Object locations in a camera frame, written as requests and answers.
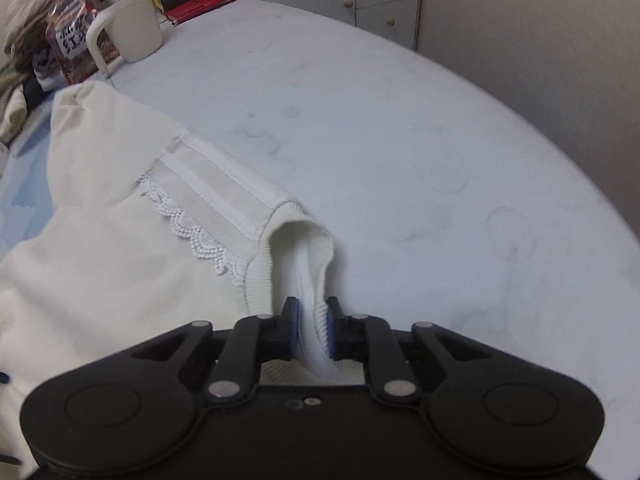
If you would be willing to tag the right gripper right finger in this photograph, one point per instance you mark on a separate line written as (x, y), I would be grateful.
(371, 342)

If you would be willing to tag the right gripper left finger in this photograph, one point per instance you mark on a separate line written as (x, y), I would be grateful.
(241, 352)

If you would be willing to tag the cream white sweatshirt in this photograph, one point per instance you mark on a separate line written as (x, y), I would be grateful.
(153, 227)

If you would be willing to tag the pile of clothes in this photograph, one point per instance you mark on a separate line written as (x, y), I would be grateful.
(29, 63)

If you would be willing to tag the red flat case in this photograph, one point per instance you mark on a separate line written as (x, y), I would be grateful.
(193, 9)

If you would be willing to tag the red snack bag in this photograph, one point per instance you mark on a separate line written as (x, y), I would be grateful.
(68, 22)

